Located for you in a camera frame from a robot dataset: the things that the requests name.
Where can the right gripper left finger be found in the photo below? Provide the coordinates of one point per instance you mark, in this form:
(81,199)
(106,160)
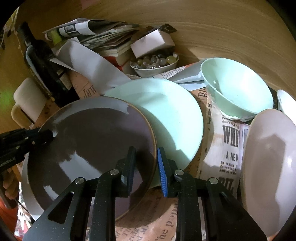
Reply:
(124,179)

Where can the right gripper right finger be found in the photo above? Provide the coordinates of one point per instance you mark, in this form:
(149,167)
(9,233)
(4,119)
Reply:
(167,169)

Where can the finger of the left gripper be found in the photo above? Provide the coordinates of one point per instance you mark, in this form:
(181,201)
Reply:
(40,137)

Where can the dark brown plate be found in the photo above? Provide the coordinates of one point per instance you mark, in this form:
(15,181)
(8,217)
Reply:
(90,136)

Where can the mint green plate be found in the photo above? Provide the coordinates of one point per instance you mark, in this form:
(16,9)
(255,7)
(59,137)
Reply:
(173,113)

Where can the pale pink bowl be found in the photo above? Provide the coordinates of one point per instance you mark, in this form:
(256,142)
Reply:
(268,170)

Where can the mint green bowl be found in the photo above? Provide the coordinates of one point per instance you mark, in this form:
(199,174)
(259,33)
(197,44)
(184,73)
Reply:
(239,92)

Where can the white patterned small bowl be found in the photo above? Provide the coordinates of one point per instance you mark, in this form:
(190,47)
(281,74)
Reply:
(286,104)

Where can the person's left hand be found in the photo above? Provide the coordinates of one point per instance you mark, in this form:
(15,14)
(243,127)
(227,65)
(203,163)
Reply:
(10,184)

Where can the cream ceramic mug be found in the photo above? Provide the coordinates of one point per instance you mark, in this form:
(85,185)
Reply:
(29,103)

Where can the newspaper shelf liner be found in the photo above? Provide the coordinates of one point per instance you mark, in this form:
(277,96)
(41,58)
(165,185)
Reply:
(220,153)

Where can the dark glass bottle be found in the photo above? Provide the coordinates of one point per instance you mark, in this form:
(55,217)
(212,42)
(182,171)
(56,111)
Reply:
(52,76)

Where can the grey folded paper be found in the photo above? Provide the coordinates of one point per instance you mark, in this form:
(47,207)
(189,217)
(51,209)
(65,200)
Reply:
(100,72)

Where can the small bowl with marbles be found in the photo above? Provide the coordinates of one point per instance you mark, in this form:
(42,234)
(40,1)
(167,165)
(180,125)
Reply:
(146,67)

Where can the stack of newspapers and books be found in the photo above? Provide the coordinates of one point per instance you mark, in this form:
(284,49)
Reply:
(111,40)

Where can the white small box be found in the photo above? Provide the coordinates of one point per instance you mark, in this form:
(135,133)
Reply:
(152,42)

